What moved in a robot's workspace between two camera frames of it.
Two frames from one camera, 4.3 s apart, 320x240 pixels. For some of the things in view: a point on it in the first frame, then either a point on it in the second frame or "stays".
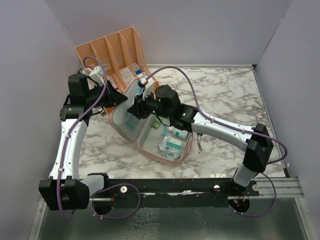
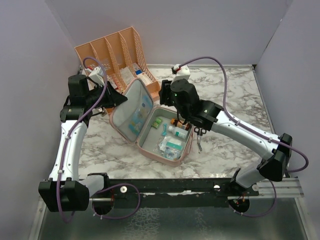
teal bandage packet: [173, 145] stays
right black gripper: [141, 102] to [165, 92]
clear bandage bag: [172, 154] stays
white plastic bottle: [182, 133] stays
